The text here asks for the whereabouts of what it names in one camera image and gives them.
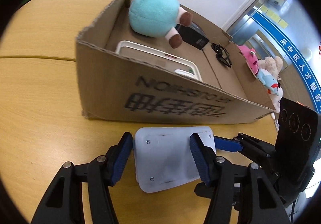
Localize small white label tag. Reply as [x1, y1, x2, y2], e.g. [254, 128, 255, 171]
[270, 113, 279, 132]

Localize small black product box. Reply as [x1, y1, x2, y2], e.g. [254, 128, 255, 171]
[176, 22, 209, 50]

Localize pink plush toy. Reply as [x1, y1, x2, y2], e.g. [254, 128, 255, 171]
[238, 45, 259, 76]

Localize clear white phone case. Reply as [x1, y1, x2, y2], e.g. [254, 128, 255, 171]
[115, 41, 202, 81]

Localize beige plush bear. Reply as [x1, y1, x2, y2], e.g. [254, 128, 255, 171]
[258, 56, 283, 80]

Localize blue plush toy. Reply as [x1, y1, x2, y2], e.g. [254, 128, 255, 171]
[256, 68, 280, 96]

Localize white plush dog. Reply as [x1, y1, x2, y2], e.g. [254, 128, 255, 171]
[269, 87, 283, 114]

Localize brown cardboard box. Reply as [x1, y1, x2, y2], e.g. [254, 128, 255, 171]
[76, 0, 274, 124]

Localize white plastic device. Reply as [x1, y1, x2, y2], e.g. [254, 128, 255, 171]
[133, 126, 216, 193]

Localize pig plush teal dress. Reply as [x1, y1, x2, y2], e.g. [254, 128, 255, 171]
[128, 0, 193, 49]

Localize black sunglasses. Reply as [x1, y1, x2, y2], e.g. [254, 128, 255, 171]
[211, 43, 232, 68]

